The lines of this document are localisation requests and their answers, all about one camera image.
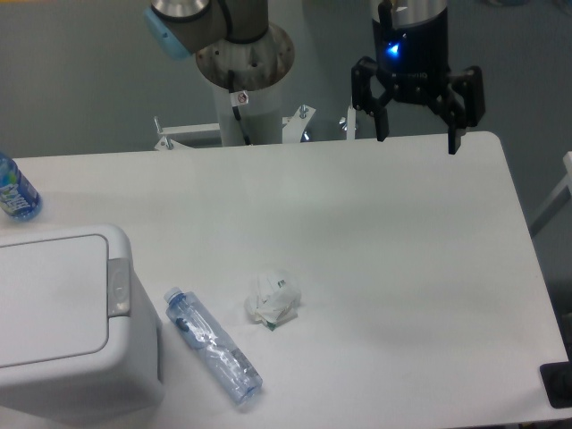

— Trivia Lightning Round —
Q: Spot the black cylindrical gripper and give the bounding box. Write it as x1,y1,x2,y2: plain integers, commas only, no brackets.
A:
350,1,485,155

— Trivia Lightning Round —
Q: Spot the white trash can lid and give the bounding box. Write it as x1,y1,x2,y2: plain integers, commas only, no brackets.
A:
1,235,108,367

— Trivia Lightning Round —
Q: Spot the white trash can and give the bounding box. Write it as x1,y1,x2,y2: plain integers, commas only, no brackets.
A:
1,224,164,425

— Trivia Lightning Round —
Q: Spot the crumpled white paper ball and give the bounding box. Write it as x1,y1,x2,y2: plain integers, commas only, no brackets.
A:
244,269,302,331

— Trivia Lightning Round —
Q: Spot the empty clear plastic bottle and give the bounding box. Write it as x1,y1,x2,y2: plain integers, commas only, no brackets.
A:
164,288,263,405

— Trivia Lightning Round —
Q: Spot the grey lid push button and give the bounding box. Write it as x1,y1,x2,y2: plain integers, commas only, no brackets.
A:
107,258,130,317

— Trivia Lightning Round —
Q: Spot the blue labelled water bottle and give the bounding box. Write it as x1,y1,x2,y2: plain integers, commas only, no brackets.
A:
1,153,42,221

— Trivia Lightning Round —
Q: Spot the white robot pedestal with flange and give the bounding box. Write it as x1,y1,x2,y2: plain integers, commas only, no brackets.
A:
153,22,358,151

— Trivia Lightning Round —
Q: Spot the white frame at right edge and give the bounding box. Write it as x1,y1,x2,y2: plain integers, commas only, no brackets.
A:
529,151,571,237

